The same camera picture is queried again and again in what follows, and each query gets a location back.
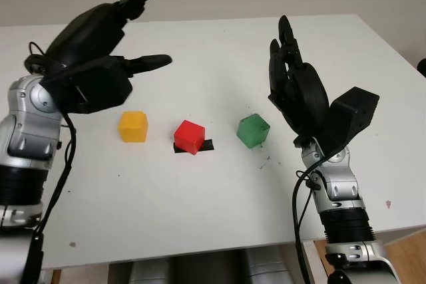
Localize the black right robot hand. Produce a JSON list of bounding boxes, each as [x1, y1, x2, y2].
[[268, 15, 330, 147]]

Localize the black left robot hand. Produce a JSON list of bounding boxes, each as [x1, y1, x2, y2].
[[43, 0, 173, 77]]

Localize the green wooden block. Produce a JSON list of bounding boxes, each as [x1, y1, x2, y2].
[[236, 114, 271, 149]]

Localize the yellow wooden block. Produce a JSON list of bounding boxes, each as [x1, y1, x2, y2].
[[118, 110, 148, 144]]

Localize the red wooden block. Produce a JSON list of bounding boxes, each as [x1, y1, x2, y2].
[[173, 120, 206, 156]]

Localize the black tape strip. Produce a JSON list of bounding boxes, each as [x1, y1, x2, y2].
[[173, 139, 216, 155]]

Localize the white table leg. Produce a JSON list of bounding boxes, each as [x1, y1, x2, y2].
[[303, 240, 325, 284]]

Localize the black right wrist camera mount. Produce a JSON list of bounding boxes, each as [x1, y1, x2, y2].
[[327, 86, 380, 150]]

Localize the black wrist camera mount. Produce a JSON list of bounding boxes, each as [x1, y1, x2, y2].
[[39, 56, 133, 114], [327, 86, 380, 150]]

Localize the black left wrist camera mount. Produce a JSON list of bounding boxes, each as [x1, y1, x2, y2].
[[39, 56, 133, 114]]

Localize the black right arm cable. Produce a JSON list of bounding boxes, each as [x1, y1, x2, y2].
[[292, 150, 333, 284]]

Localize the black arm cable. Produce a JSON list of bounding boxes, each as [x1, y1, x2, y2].
[[21, 41, 79, 284], [292, 150, 333, 284]]

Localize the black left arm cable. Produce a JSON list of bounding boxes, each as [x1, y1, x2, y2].
[[21, 41, 79, 284]]

